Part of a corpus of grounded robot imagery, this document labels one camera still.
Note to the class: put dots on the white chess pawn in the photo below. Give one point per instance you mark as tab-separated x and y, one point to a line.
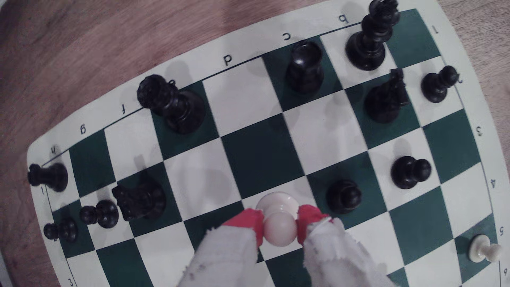
480	248
279	229

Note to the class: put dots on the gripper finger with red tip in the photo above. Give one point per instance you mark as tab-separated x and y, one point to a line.
338	259
223	259

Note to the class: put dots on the black chess pawn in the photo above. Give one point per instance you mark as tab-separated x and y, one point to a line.
105	214
434	87
406	172
342	196
65	231

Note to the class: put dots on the black chess knight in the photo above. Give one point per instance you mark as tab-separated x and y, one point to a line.
384	101
143	201

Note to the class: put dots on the green white chess mat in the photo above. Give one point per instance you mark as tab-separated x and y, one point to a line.
263	155

